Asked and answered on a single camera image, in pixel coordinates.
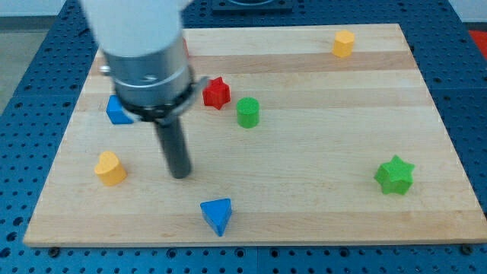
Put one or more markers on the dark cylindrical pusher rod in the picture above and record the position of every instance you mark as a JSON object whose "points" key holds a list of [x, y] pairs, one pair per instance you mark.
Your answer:
{"points": [[173, 143]]}

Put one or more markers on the blue cube block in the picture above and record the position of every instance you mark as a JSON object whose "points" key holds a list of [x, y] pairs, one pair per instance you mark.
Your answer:
{"points": [[116, 113]]}

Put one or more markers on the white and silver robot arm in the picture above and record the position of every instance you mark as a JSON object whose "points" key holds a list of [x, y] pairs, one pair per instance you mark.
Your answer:
{"points": [[142, 42]]}

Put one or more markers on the red star block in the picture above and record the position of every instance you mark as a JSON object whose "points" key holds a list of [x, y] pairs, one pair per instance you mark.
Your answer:
{"points": [[216, 94]]}

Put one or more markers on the green star block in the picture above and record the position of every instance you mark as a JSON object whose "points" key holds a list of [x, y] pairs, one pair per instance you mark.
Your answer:
{"points": [[395, 176]]}

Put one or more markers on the yellow heart block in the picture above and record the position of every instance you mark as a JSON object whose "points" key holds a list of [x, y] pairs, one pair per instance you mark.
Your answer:
{"points": [[109, 169]]}

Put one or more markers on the green cylinder block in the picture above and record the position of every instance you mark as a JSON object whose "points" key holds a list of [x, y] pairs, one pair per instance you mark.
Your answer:
{"points": [[247, 112]]}

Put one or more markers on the blue triangle block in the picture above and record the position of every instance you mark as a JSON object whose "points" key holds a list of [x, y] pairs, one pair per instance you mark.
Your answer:
{"points": [[217, 214]]}

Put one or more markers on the wooden board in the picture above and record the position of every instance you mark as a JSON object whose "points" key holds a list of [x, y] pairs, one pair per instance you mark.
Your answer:
{"points": [[303, 176]]}

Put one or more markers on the yellow hexagon block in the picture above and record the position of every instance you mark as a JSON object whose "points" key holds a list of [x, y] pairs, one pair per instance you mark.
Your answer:
{"points": [[343, 43]]}

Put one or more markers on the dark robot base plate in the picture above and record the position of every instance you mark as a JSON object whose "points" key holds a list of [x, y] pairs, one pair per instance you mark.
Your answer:
{"points": [[251, 6]]}

